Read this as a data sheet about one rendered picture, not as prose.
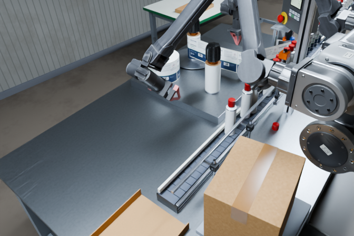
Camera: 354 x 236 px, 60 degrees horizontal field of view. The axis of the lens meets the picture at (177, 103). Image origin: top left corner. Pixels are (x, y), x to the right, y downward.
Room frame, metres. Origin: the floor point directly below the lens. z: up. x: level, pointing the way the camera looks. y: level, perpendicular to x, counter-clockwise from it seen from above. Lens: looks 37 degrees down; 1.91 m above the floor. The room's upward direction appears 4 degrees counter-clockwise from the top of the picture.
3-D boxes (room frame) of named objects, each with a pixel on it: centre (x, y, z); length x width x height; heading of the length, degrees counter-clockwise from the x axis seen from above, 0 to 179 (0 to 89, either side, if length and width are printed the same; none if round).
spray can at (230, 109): (1.12, -0.25, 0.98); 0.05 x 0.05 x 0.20
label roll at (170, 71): (1.70, 0.07, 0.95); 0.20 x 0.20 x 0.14
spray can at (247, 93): (1.24, -0.35, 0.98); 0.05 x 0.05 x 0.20
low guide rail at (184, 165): (1.18, -0.26, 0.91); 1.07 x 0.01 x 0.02; 139
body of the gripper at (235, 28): (1.47, -0.34, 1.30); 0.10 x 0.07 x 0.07; 137
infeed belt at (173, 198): (1.37, -0.48, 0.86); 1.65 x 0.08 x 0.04; 139
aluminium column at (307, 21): (1.31, -0.61, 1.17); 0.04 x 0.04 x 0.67; 49
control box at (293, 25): (1.40, -0.61, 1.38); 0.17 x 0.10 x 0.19; 14
